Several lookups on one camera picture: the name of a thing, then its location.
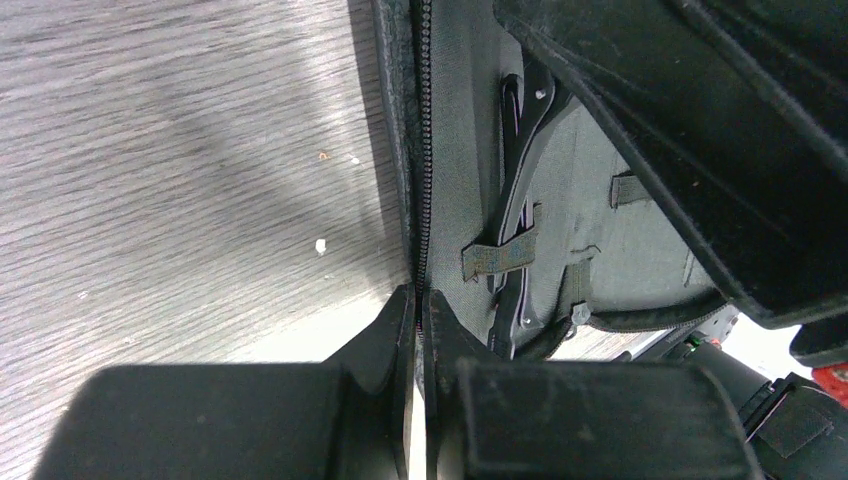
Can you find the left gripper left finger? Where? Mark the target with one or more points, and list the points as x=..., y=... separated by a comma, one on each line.
x=346, y=417

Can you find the black hair clip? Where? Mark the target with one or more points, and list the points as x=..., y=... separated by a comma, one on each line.
x=529, y=105

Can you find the black zipper tool case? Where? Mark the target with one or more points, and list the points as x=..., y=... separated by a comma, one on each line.
x=700, y=162

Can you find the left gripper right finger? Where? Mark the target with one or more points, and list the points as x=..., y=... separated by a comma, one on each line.
x=489, y=418

